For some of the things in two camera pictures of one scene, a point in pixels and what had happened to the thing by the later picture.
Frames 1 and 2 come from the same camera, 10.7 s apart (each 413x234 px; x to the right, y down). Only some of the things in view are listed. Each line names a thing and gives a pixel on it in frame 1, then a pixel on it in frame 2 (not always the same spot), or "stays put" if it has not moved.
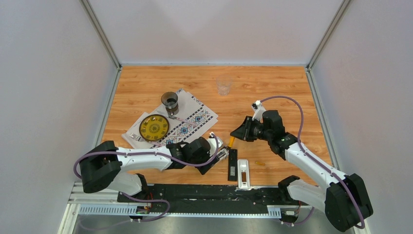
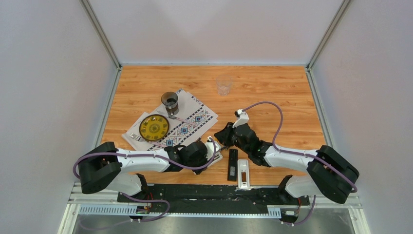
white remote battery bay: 243,175 stays put
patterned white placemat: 192,116 stays put
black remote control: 232,165 stays put
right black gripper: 243,132 -> 223,136
